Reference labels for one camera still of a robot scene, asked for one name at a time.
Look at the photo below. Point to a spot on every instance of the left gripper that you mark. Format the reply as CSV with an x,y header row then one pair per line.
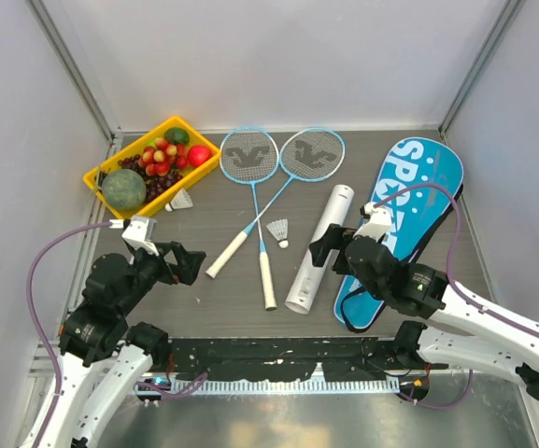
x,y
188,263

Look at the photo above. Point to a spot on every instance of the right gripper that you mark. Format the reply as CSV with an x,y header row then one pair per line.
x,y
333,238

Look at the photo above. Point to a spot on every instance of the white shuttlecock tube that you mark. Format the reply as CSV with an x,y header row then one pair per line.
x,y
309,276

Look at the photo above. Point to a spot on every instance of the white shuttlecock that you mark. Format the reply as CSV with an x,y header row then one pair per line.
x,y
279,230
182,200

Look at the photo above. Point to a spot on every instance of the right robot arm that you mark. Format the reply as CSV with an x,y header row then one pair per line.
x,y
495,340

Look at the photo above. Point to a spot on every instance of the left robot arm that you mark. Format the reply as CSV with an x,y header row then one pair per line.
x,y
100,356

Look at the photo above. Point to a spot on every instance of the dark purple grapes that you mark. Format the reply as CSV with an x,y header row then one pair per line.
x,y
155,184

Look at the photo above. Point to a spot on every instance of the yellow plastic bin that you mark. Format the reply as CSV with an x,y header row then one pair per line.
x,y
190,176

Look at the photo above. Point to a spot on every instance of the green melon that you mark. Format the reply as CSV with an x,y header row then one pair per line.
x,y
124,189

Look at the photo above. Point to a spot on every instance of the blue racket bag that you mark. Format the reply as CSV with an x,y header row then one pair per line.
x,y
416,215

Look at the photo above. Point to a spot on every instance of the red cherry bunch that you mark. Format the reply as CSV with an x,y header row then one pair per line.
x,y
161,157

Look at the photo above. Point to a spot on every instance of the red apple in bin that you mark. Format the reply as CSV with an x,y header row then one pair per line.
x,y
198,155

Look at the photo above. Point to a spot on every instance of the green lime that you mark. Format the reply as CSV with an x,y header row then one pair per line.
x,y
177,136

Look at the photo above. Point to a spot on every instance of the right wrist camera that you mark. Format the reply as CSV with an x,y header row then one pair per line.
x,y
376,222

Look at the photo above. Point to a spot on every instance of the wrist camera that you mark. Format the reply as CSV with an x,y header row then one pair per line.
x,y
138,234
376,222

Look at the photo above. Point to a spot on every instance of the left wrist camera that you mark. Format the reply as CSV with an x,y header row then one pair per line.
x,y
138,234

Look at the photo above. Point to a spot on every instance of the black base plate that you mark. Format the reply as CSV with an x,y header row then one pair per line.
x,y
290,359

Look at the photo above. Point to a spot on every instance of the white cable duct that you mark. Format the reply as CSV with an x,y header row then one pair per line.
x,y
315,385

